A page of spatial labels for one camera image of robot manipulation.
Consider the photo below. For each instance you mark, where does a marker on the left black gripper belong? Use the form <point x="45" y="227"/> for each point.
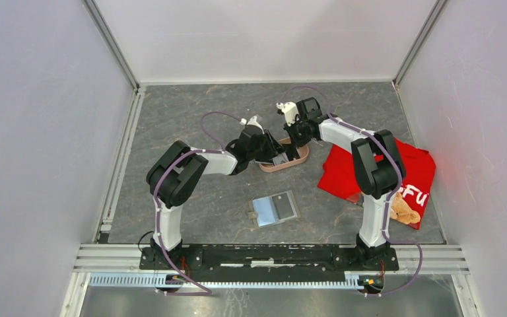
<point x="272" y="146"/>

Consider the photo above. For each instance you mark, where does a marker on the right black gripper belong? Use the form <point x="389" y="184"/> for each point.
<point x="296" y="142"/>

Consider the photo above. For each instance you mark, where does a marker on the pink oval tray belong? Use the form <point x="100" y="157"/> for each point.
<point x="269" y="167"/>

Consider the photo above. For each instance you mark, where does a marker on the grey card holder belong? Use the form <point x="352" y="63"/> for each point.
<point x="273" y="209"/>

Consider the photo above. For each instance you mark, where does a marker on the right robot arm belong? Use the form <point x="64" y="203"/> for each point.
<point x="378" y="166"/>

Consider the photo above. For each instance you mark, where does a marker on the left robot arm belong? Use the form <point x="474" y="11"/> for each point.
<point x="176" y="174"/>

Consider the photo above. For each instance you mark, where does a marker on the red printed t-shirt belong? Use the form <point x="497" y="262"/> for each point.
<point x="409" y="203"/>

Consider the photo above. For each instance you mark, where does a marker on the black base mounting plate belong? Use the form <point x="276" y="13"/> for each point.
<point x="267" y="262"/>

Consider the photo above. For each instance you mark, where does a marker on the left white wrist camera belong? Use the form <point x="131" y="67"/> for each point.
<point x="253" y="122"/>

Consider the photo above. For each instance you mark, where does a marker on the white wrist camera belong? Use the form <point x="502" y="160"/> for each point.
<point x="253" y="122"/>
<point x="289" y="111"/>

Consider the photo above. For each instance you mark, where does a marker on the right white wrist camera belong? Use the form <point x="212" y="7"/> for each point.
<point x="289" y="111"/>

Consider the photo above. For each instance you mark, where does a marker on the aluminium frame rail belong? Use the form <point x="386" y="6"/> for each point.
<point x="123" y="265"/>

